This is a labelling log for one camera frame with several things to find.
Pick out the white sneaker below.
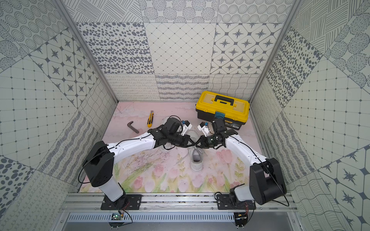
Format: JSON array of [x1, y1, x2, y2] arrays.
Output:
[[188, 130, 205, 172], [162, 116, 171, 125]]

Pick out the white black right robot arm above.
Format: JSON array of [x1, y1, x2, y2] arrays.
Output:
[[196, 118, 287, 208]]

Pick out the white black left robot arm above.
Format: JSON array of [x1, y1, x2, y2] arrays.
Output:
[[81, 117, 195, 210]]

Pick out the yellow black utility knife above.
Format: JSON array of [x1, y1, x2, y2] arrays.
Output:
[[147, 110, 154, 128]]

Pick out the yellow black plastic toolbox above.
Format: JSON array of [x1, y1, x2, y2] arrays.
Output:
[[196, 91, 250, 130]]

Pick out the pink floral table mat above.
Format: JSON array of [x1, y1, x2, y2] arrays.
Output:
[[103, 102, 249, 193]]

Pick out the dark metal hex key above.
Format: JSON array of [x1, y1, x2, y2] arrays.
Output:
[[127, 121, 139, 134]]

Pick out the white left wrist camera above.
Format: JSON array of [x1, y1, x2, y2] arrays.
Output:
[[181, 120, 192, 135]]

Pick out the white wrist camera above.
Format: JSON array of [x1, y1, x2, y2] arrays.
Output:
[[197, 122, 211, 137], [181, 120, 192, 135]]

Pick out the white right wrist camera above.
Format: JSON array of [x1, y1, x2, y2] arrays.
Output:
[[197, 122, 211, 137]]

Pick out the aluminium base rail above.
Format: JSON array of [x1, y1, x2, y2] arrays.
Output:
[[60, 193, 297, 223]]

